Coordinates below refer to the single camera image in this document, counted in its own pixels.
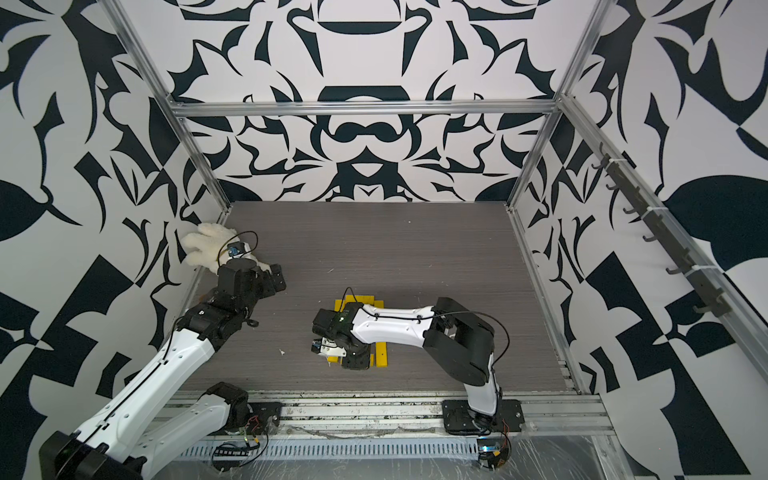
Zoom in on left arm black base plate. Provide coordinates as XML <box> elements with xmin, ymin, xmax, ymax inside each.
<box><xmin>214</xmin><ymin>401</ymin><xmax>284</xmax><ymax>436</ymax></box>

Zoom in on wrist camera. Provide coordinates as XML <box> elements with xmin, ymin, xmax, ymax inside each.
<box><xmin>225</xmin><ymin>241</ymin><xmax>252</xmax><ymax>259</ymax></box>
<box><xmin>311</xmin><ymin>338</ymin><xmax>346</xmax><ymax>359</ymax></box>

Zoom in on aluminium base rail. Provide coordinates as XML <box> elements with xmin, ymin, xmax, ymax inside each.
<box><xmin>161</xmin><ymin>391</ymin><xmax>613</xmax><ymax>442</ymax></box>

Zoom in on yellow block front edge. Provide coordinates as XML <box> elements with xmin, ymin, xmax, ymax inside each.
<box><xmin>327</xmin><ymin>355</ymin><xmax>376</xmax><ymax>370</ymax></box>

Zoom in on yellow block top bar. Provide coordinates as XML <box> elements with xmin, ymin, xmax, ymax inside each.
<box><xmin>342</xmin><ymin>294</ymin><xmax>376</xmax><ymax>306</ymax></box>

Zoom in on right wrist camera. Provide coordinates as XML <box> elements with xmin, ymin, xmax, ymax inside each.
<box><xmin>311</xmin><ymin>338</ymin><xmax>346</xmax><ymax>359</ymax></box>

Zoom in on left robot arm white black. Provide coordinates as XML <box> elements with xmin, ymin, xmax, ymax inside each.
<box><xmin>39</xmin><ymin>258</ymin><xmax>286</xmax><ymax>479</ymax></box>

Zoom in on white plush teddy bear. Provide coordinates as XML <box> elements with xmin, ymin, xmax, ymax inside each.
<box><xmin>180</xmin><ymin>223</ymin><xmax>272</xmax><ymax>275</ymax></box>

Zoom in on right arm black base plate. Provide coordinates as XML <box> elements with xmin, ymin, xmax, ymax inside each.
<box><xmin>441</xmin><ymin>399</ymin><xmax>525</xmax><ymax>436</ymax></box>

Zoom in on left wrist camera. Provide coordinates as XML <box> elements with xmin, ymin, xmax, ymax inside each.
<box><xmin>225</xmin><ymin>241</ymin><xmax>252</xmax><ymax>259</ymax></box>

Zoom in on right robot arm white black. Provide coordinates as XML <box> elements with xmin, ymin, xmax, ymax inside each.
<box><xmin>311</xmin><ymin>297</ymin><xmax>502</xmax><ymax>423</ymax></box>

